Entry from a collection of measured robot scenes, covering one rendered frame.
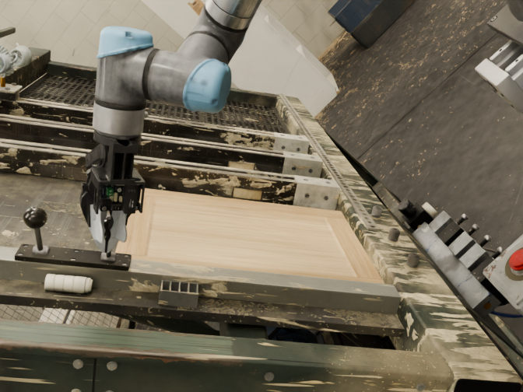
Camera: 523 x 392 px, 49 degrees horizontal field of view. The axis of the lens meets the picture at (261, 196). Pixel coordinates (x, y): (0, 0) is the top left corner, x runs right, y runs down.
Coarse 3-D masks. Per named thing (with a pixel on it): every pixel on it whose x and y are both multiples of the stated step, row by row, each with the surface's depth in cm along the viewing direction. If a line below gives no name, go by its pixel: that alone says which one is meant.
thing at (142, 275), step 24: (0, 264) 102; (24, 264) 103; (48, 264) 103; (144, 264) 109; (168, 264) 111; (120, 288) 107; (144, 288) 107; (216, 288) 109; (240, 288) 109; (264, 288) 110; (288, 288) 111; (312, 288) 111; (336, 288) 113; (360, 288) 115; (384, 288) 117; (384, 312) 115
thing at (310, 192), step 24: (0, 144) 148; (24, 144) 152; (0, 168) 150; (24, 168) 150; (48, 168) 151; (72, 168) 152; (144, 168) 154; (168, 168) 154; (192, 168) 156; (216, 168) 160; (192, 192) 158; (216, 192) 158; (264, 192) 160; (288, 192) 161; (312, 192) 161; (336, 192) 162
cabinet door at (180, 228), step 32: (160, 192) 150; (128, 224) 129; (160, 224) 133; (192, 224) 136; (224, 224) 139; (256, 224) 142; (288, 224) 145; (320, 224) 149; (160, 256) 118; (192, 256) 121; (224, 256) 123; (256, 256) 126; (288, 256) 128; (320, 256) 131; (352, 256) 133
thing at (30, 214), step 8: (32, 208) 96; (40, 208) 97; (24, 216) 96; (32, 216) 95; (40, 216) 96; (32, 224) 96; (40, 224) 96; (40, 240) 102; (40, 248) 104; (48, 248) 105
